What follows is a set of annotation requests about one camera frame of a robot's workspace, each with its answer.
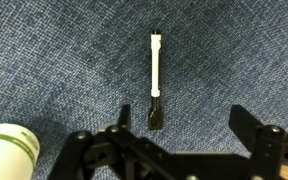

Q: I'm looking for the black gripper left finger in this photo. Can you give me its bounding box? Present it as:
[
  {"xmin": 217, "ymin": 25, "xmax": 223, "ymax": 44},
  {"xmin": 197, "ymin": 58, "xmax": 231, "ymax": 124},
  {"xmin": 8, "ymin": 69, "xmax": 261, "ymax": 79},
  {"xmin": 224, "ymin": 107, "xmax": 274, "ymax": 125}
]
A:
[{"xmin": 47, "ymin": 104, "xmax": 165, "ymax": 180}]

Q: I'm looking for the white marker with black cap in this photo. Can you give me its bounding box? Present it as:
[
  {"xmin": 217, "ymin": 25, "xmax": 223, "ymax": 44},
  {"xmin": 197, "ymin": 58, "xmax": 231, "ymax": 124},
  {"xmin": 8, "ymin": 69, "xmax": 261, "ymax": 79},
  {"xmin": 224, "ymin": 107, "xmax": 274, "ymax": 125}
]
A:
[{"xmin": 148, "ymin": 31, "xmax": 163, "ymax": 131}]

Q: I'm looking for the blue table cloth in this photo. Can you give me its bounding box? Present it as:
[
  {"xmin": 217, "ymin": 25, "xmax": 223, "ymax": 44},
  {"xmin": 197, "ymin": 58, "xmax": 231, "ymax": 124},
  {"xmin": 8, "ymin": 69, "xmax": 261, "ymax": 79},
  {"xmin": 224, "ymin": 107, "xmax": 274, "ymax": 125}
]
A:
[{"xmin": 0, "ymin": 0, "xmax": 288, "ymax": 180}]

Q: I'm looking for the white paper cup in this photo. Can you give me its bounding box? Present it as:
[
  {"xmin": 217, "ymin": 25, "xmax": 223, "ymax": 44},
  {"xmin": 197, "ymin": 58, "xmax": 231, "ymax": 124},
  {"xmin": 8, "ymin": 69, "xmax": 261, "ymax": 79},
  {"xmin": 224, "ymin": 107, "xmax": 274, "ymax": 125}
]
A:
[{"xmin": 0, "ymin": 123, "xmax": 41, "ymax": 180}]

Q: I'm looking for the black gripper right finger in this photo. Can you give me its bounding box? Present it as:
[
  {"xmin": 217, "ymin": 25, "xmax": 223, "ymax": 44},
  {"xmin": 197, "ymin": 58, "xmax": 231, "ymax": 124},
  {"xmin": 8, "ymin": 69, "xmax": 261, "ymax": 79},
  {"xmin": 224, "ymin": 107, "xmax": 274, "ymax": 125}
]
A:
[{"xmin": 228, "ymin": 104, "xmax": 288, "ymax": 180}]

